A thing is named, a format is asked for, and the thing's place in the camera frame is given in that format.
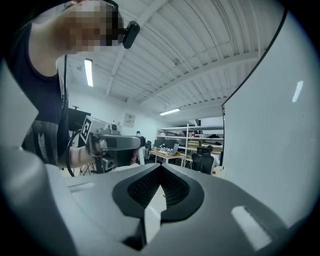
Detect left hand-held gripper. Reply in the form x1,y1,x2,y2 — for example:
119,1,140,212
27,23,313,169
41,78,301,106
80,115,147,175

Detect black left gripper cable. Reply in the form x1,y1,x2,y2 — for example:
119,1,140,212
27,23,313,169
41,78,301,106
66,128,86,177

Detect white shelf rack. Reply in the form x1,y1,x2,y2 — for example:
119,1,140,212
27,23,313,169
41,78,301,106
156,123,225,168

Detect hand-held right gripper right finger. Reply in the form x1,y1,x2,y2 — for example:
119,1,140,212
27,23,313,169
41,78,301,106
142,163,288,256

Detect white wall poster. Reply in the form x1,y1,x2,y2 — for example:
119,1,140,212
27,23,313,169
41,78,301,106
124,112,136,129

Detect cream marker tray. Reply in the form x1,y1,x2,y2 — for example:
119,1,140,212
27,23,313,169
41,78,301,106
212,166,228,180

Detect person's left forearm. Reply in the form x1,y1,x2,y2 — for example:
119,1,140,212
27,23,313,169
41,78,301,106
69,146,97,169

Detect person's dark clothing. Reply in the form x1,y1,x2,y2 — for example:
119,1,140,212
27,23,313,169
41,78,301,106
4,22,71,167

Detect black head camera cable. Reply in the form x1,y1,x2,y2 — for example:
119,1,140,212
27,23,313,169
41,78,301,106
63,54,70,121

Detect black monitor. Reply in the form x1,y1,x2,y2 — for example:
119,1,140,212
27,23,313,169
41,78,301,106
153,139,177,151

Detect wooden desk white legs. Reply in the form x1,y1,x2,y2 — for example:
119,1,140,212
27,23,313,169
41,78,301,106
148,149,186,168

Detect person's head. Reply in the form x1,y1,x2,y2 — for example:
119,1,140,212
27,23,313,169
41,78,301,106
32,0,126,78

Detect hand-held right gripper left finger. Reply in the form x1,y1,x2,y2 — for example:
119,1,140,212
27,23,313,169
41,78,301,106
44,163,163,256

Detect large whiteboard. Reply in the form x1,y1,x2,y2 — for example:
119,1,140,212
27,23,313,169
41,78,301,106
221,9,318,228

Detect black head-worn camera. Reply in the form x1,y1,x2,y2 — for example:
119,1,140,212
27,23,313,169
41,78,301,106
117,21,141,50

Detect white ceiling tube light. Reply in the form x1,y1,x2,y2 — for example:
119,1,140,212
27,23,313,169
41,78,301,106
84,58,94,88
159,107,181,116

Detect black mesh office chair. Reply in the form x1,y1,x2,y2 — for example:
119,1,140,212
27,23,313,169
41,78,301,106
191,146,215,175

